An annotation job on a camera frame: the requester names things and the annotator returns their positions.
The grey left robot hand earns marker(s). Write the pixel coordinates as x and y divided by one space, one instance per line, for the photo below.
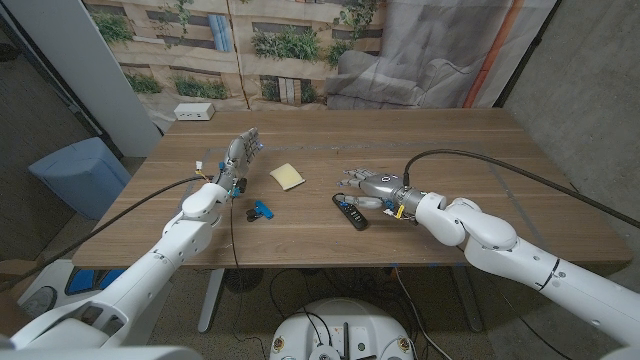
235 157

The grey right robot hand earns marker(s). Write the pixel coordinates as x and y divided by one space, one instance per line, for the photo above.
382 186

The black TV remote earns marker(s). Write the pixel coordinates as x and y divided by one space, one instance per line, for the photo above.
356 217

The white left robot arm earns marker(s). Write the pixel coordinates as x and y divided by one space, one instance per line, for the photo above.
192 235

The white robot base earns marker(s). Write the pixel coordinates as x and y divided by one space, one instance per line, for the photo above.
340 325

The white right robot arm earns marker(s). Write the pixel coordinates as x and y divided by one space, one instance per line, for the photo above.
492 232

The yellow sponge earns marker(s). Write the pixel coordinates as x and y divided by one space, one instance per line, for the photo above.
287 176

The blue black binder clip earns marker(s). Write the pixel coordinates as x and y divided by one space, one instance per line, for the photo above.
262 210

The white power strip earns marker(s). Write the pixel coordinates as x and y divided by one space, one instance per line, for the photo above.
194 111

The printed fabric backdrop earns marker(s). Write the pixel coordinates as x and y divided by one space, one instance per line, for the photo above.
300 50

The white table leg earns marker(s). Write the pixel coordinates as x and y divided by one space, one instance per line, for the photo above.
467 300
211 300

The light blue plastic bin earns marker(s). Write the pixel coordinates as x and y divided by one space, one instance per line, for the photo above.
80 175

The white pillar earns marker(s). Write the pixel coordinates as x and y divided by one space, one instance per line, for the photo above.
100 75

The white and blue floor machine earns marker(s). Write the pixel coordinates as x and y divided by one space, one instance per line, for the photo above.
55 287

